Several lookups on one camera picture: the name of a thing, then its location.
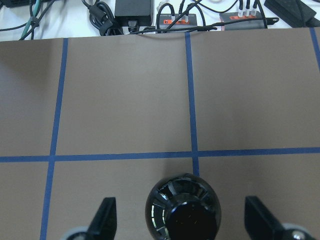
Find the orange grey usb hub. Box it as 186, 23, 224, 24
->
155, 12, 199, 33

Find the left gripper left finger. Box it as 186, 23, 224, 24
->
86, 197, 117, 240

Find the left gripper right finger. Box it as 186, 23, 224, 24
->
244, 196, 286, 240

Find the black power brick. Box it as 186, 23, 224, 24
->
114, 0, 155, 27

